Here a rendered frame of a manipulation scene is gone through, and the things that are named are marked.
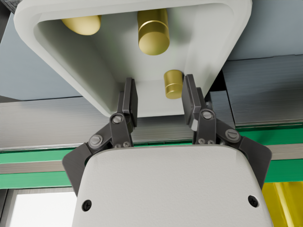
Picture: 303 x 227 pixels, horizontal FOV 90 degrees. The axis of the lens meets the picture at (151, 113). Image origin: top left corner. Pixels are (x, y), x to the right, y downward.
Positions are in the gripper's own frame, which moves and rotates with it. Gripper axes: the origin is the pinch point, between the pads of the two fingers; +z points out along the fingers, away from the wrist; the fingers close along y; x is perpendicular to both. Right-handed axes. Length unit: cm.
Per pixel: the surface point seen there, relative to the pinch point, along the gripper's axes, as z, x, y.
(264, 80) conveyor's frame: 10.3, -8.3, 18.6
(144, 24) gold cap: 7.3, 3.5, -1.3
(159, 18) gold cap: 7.6, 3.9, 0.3
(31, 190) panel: 0, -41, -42
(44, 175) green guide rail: -0.3, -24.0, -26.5
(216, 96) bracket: 8.0, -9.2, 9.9
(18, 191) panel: 0, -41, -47
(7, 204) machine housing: -4, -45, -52
